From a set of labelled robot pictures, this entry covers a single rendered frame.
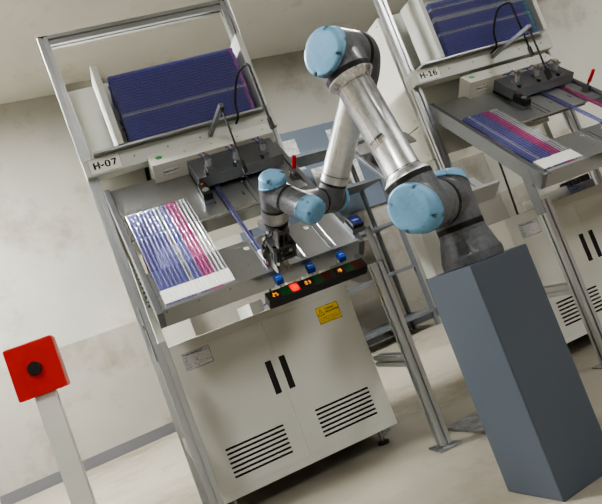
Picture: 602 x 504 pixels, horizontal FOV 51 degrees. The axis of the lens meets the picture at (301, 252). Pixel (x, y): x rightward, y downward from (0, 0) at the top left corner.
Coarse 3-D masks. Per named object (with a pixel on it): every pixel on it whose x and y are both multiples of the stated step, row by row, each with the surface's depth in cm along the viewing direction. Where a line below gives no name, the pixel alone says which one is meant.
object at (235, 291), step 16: (352, 240) 203; (320, 256) 199; (352, 256) 206; (272, 272) 194; (288, 272) 197; (304, 272) 200; (224, 288) 189; (240, 288) 192; (256, 288) 195; (176, 304) 184; (192, 304) 187; (208, 304) 190; (224, 304) 193; (176, 320) 188
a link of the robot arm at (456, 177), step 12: (456, 168) 148; (444, 180) 145; (456, 180) 147; (468, 180) 151; (456, 192) 143; (468, 192) 148; (468, 204) 147; (456, 216) 145; (468, 216) 147; (444, 228) 149
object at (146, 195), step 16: (256, 176) 237; (288, 176) 236; (112, 192) 233; (128, 192) 232; (144, 192) 232; (160, 192) 231; (176, 192) 231; (192, 192) 231; (224, 192) 230; (240, 192) 229; (256, 192) 229; (128, 208) 225; (144, 208) 224; (208, 208) 223; (224, 208) 222; (240, 208) 223; (128, 224) 218
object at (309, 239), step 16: (304, 224) 214; (320, 224) 213; (336, 224) 213; (256, 240) 208; (304, 240) 207; (320, 240) 207; (336, 240) 206; (224, 256) 203; (240, 256) 202; (256, 256) 202; (304, 256) 201; (240, 272) 197; (256, 272) 196; (160, 304) 188
